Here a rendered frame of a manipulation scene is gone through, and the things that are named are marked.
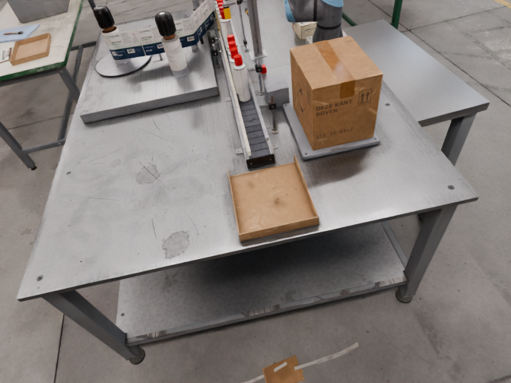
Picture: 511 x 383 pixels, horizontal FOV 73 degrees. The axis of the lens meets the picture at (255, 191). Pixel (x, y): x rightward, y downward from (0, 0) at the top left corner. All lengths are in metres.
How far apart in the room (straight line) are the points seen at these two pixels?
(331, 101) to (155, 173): 0.73
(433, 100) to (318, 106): 0.62
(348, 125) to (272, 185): 0.35
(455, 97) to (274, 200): 0.92
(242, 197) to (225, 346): 0.89
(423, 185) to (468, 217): 1.09
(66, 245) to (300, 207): 0.82
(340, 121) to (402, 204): 0.36
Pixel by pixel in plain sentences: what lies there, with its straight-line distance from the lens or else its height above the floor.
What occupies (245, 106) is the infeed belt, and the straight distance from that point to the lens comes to 1.57.
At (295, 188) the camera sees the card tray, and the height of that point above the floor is 0.83.
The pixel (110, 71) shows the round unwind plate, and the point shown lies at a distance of 2.14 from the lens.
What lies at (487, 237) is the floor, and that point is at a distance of 2.33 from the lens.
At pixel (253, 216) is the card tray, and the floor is 0.83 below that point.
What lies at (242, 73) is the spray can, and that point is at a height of 1.02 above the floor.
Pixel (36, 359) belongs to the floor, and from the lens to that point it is 2.30.
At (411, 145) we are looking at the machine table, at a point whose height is 0.83.
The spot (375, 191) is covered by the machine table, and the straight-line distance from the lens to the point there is 1.25.
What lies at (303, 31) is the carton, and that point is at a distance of 2.15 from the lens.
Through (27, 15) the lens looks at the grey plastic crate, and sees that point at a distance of 3.64.
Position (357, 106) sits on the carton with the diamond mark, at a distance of 1.29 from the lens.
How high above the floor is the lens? 1.76
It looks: 48 degrees down
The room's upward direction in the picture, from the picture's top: 11 degrees counter-clockwise
